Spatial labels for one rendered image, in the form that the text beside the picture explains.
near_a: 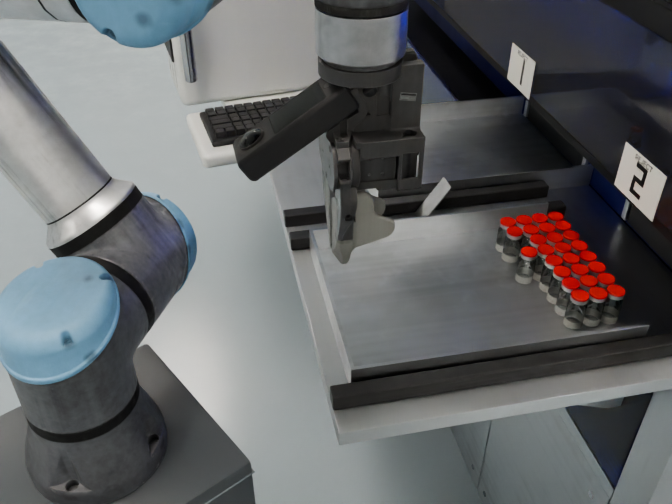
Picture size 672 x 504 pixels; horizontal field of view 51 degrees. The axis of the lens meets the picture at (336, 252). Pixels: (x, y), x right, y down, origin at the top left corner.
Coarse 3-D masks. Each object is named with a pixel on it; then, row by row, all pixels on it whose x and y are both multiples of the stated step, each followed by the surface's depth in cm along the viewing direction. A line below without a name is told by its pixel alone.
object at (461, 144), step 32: (512, 96) 126; (448, 128) 123; (480, 128) 123; (512, 128) 123; (448, 160) 114; (480, 160) 114; (512, 160) 114; (544, 160) 114; (384, 192) 101; (416, 192) 103
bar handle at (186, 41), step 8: (184, 40) 134; (192, 40) 135; (184, 48) 135; (192, 48) 136; (184, 56) 136; (192, 56) 137; (184, 64) 137; (192, 64) 137; (184, 72) 139; (192, 72) 138; (192, 80) 139
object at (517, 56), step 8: (512, 48) 111; (512, 56) 111; (520, 56) 108; (528, 56) 106; (512, 64) 111; (520, 64) 109; (528, 64) 106; (512, 72) 112; (520, 72) 109; (528, 72) 106; (512, 80) 112; (528, 80) 107; (520, 88) 110; (528, 88) 107; (528, 96) 107
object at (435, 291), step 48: (384, 240) 96; (432, 240) 96; (480, 240) 96; (336, 288) 88; (384, 288) 88; (432, 288) 88; (480, 288) 88; (528, 288) 88; (336, 336) 80; (384, 336) 81; (432, 336) 81; (480, 336) 81; (528, 336) 81; (576, 336) 76; (624, 336) 78
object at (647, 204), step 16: (624, 160) 85; (640, 160) 81; (624, 176) 85; (640, 176) 82; (656, 176) 79; (624, 192) 85; (640, 192) 82; (656, 192) 79; (640, 208) 83; (656, 208) 80
